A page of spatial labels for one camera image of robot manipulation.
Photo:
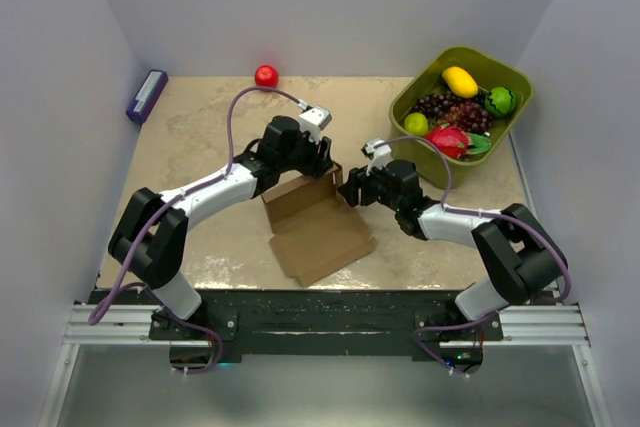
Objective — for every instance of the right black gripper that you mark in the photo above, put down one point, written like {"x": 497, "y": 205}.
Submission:
{"x": 357, "y": 179}

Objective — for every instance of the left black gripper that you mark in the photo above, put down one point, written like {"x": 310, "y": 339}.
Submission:
{"x": 319, "y": 164}

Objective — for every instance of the brown cardboard box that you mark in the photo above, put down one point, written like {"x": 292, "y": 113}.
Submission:
{"x": 315, "y": 233}

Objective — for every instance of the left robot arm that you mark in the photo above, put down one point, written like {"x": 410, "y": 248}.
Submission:
{"x": 150, "y": 237}

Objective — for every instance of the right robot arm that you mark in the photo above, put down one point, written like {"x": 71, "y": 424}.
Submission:
{"x": 519, "y": 257}

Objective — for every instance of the purple rectangular box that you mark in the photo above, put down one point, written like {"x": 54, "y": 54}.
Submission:
{"x": 142, "y": 104}

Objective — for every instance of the green lime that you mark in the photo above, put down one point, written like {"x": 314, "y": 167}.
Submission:
{"x": 416, "y": 124}

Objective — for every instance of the red apple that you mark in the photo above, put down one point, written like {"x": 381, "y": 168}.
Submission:
{"x": 266, "y": 76}

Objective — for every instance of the red dragon fruit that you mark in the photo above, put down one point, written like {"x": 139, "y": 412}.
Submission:
{"x": 456, "y": 143}

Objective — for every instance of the dark purple grapes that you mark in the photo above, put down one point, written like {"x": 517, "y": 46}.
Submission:
{"x": 467, "y": 114}

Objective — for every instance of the olive green plastic bin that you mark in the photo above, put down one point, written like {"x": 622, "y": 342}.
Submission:
{"x": 488, "y": 72}

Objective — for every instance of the yellow mango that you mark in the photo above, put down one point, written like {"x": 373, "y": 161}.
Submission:
{"x": 460, "y": 82}

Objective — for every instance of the small green watermelon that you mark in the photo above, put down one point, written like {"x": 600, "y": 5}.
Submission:
{"x": 500, "y": 102}

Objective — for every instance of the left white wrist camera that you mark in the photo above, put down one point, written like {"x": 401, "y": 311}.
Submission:
{"x": 313, "y": 121}

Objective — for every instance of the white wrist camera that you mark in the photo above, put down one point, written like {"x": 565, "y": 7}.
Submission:
{"x": 378, "y": 153}
{"x": 313, "y": 121}

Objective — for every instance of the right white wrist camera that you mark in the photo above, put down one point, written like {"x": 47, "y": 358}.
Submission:
{"x": 378, "y": 153}

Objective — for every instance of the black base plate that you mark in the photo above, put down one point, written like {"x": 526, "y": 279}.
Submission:
{"x": 240, "y": 323}

